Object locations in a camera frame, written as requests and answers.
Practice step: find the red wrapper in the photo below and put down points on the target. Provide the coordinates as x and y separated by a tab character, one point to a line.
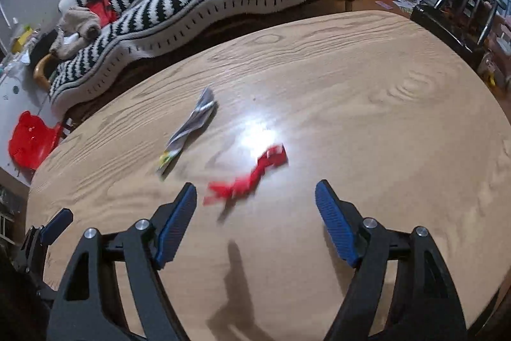
243	185

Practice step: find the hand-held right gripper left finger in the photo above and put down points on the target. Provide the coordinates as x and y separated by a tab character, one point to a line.
175	225

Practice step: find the yellow toy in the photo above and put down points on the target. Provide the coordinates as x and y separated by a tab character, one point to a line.
490	77

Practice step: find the black chair with metal frame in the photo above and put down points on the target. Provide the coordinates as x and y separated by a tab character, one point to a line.
443	25

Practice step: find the red cushion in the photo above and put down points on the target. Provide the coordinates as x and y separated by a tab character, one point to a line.
102	9

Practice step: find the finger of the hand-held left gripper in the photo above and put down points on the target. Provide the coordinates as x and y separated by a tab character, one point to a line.
56	225

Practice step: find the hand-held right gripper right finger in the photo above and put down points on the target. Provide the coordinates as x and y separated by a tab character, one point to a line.
335	223

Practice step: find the silver wrapper with green end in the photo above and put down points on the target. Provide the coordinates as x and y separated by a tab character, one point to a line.
191	121

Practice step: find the red plastic stool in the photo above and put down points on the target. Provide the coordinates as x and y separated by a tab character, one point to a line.
32	141

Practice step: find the beige plush toy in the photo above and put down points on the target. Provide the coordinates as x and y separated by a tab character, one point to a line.
80	25

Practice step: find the yellow box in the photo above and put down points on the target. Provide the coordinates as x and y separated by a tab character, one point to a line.
22	39

